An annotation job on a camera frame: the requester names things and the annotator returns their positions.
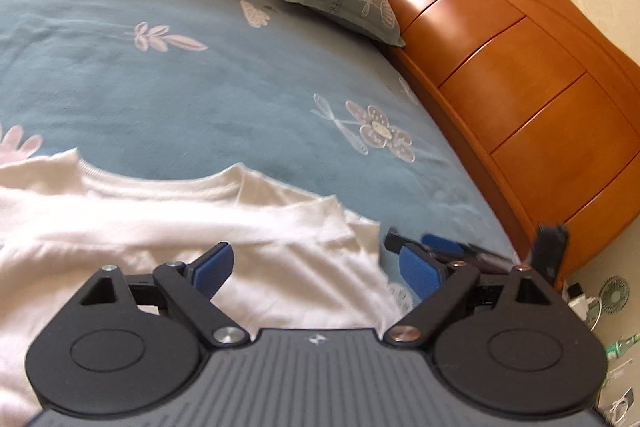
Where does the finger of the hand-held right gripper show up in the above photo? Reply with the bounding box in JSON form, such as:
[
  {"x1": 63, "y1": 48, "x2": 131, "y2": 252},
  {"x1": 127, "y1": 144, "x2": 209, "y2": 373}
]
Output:
[
  {"x1": 384, "y1": 228, "x2": 426, "y2": 258},
  {"x1": 421, "y1": 233, "x2": 521, "y2": 277}
]

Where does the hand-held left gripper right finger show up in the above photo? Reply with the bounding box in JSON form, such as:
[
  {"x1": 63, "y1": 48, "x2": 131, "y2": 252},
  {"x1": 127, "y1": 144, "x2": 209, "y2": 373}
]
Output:
[{"x1": 383, "y1": 243, "x2": 568, "y2": 351}]

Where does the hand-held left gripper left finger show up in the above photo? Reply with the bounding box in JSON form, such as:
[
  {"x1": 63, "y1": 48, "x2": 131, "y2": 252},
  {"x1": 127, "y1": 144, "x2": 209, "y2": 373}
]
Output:
[{"x1": 70, "y1": 241, "x2": 252, "y2": 351}]

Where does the white printed long-sleeve shirt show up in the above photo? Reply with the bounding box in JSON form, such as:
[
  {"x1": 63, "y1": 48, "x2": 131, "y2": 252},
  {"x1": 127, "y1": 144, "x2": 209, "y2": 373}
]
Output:
[{"x1": 0, "y1": 148, "x2": 417, "y2": 427}]

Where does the white plug adapter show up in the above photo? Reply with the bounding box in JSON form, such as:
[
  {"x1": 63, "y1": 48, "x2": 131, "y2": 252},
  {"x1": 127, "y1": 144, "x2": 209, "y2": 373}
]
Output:
[{"x1": 564, "y1": 283, "x2": 603, "y2": 323}]

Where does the small green desk fan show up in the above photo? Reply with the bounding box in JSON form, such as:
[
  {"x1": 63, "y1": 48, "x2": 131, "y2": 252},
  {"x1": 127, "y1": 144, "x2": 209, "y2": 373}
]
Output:
[{"x1": 599, "y1": 276, "x2": 632, "y2": 314}]

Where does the wooden headboard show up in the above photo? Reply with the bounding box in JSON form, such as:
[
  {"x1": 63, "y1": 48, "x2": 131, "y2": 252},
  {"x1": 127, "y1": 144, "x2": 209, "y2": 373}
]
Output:
[{"x1": 349, "y1": 0, "x2": 640, "y2": 280}]

